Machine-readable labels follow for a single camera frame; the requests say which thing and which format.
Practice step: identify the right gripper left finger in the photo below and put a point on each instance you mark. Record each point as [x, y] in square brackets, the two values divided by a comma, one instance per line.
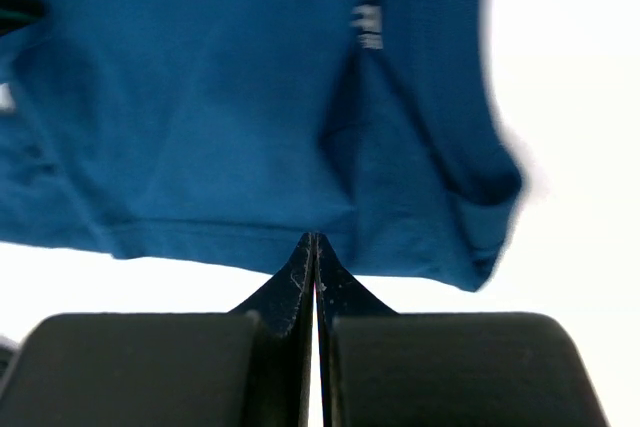
[278, 378]

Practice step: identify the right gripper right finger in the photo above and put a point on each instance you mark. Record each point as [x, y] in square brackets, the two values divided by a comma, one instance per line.
[338, 294]

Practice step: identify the blue t-shirt with print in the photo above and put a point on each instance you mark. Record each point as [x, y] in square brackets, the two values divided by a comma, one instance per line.
[220, 131]

